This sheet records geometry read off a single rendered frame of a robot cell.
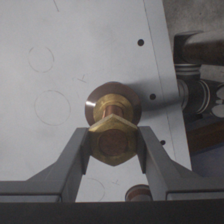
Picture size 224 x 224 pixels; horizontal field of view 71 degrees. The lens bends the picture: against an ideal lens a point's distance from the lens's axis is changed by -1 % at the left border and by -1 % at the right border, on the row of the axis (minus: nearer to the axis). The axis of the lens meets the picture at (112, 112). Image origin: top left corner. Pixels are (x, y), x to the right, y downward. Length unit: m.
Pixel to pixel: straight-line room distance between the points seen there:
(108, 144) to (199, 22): 1.86
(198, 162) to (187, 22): 1.33
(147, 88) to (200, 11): 1.67
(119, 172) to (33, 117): 0.24
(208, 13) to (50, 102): 1.83
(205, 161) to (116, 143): 1.00
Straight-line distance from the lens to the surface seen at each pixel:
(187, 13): 1.93
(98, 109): 0.25
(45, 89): 0.37
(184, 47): 0.64
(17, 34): 0.40
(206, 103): 0.54
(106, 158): 0.16
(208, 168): 1.17
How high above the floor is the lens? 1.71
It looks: 75 degrees down
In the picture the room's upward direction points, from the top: 179 degrees counter-clockwise
